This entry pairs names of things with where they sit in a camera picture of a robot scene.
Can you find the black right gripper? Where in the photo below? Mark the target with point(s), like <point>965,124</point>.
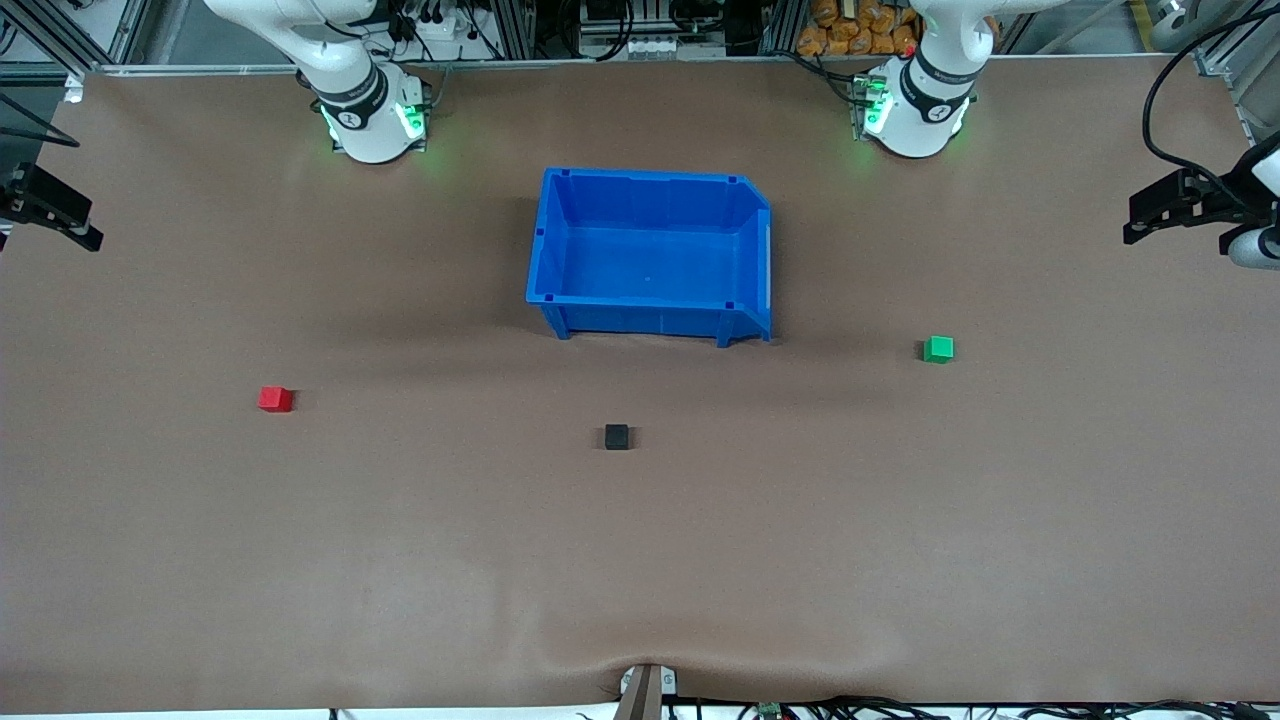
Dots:
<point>22,190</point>

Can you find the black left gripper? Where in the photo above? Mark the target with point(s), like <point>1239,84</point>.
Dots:
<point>1212,200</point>

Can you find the green cube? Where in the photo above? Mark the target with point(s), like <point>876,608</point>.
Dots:
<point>938,349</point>

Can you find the red cube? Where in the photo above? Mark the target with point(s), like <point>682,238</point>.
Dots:
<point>275,399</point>

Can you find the black cube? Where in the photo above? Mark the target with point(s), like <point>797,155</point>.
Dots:
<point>617,436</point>

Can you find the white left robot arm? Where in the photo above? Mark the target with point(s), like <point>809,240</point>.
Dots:
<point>922,100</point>

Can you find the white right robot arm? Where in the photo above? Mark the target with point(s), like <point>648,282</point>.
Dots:
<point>362,105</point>

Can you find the orange snack bags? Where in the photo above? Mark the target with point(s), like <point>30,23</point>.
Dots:
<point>860,30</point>

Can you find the white power strip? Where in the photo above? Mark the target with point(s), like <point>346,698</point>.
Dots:
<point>437,25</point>

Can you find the blue plastic storage bin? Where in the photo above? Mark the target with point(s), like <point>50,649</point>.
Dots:
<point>650,255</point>

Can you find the metal table clamp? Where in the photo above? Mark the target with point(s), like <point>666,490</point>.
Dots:
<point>645,690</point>

